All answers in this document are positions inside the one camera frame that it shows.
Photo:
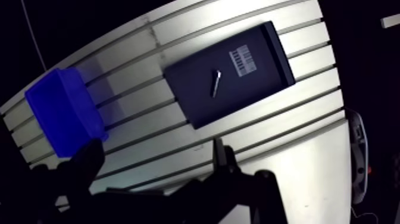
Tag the steel bolt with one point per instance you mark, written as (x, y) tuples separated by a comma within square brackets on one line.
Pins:
[(216, 83)]

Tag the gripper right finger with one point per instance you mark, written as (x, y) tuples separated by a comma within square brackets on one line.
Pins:
[(231, 194)]

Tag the blue bin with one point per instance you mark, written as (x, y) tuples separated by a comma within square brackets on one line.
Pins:
[(67, 112)]

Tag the dark blue-grey tray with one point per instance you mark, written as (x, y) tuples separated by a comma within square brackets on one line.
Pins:
[(200, 94)]

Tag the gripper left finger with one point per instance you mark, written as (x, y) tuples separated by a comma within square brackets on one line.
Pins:
[(78, 181)]

